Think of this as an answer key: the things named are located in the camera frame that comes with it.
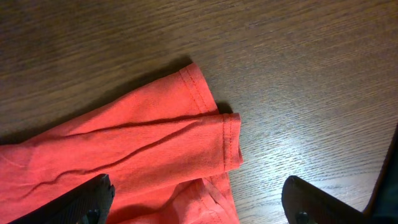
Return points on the black t-shirt pile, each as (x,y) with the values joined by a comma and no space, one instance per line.
(382,207)

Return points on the orange FRAM t-shirt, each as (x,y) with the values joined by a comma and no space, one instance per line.
(165,146)

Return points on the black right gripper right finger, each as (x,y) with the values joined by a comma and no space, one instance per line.
(304,203)

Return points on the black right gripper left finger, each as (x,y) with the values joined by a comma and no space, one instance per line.
(89,203)

